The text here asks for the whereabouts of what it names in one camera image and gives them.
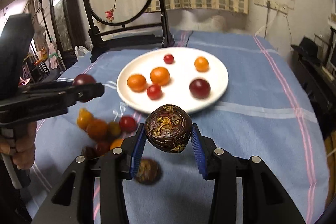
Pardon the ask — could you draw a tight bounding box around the dark red plum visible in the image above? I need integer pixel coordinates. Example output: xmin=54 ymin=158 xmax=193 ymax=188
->
xmin=72 ymin=73 xmax=96 ymax=86

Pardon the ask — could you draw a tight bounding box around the yellow-orange kumquat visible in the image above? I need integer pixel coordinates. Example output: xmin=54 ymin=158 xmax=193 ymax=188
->
xmin=76 ymin=108 xmax=94 ymax=131

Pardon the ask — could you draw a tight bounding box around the large orange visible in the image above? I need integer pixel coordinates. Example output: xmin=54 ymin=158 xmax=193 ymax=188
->
xmin=110 ymin=139 xmax=123 ymax=151

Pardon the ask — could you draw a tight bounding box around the small yellow-green jujube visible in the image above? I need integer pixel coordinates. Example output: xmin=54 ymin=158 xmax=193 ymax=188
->
xmin=108 ymin=122 xmax=121 ymax=138

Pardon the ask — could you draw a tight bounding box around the orange mandarin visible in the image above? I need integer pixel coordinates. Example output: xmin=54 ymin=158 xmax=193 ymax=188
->
xmin=86 ymin=119 xmax=108 ymax=141
xmin=150 ymin=67 xmax=170 ymax=86

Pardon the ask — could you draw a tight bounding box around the dark swirled water chestnut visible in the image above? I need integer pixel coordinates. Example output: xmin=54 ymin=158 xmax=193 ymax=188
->
xmin=145 ymin=104 xmax=193 ymax=153

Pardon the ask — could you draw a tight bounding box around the person left hand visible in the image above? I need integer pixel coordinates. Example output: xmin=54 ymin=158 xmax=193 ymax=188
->
xmin=13 ymin=122 xmax=37 ymax=170

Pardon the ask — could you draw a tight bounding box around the red cherry tomato on plate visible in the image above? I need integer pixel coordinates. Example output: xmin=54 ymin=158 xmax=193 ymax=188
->
xmin=146 ymin=84 xmax=162 ymax=100

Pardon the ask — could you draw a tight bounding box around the blue striped tablecloth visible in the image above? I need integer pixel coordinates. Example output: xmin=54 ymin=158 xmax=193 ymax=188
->
xmin=22 ymin=31 xmax=330 ymax=223

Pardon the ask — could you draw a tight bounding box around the small red cherry tomato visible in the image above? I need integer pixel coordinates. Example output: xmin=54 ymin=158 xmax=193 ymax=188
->
xmin=163 ymin=54 xmax=174 ymax=64

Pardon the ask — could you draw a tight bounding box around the dark wooden cabinet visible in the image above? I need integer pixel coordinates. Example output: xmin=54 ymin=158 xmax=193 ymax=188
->
xmin=49 ymin=0 xmax=85 ymax=69

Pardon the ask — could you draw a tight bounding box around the embroidered round screen stand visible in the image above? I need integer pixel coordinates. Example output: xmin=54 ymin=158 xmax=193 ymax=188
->
xmin=83 ymin=0 xmax=174 ymax=62

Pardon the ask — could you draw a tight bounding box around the white oval plate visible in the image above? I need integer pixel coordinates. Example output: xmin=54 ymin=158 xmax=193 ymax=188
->
xmin=116 ymin=47 xmax=229 ymax=114

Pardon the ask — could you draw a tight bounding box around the dark purple plum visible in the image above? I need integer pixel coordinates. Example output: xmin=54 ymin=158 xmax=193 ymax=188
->
xmin=189 ymin=79 xmax=211 ymax=99

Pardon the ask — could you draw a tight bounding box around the small orange kumquat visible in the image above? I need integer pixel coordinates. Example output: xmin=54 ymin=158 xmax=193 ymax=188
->
xmin=194 ymin=56 xmax=209 ymax=72

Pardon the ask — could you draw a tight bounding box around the computer monitor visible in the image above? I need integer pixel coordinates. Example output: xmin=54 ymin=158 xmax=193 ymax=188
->
xmin=323 ymin=27 xmax=335 ymax=67

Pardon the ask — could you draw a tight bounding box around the black hat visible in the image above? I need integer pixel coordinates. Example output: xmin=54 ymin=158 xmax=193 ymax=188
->
xmin=291 ymin=36 xmax=321 ymax=65

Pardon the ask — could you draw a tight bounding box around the white power cable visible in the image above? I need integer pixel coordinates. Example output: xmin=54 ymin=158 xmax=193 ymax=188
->
xmin=256 ymin=11 xmax=279 ymax=37

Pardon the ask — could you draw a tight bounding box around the wall power strip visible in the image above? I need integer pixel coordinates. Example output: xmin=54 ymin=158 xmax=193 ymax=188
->
xmin=253 ymin=0 xmax=294 ymax=15

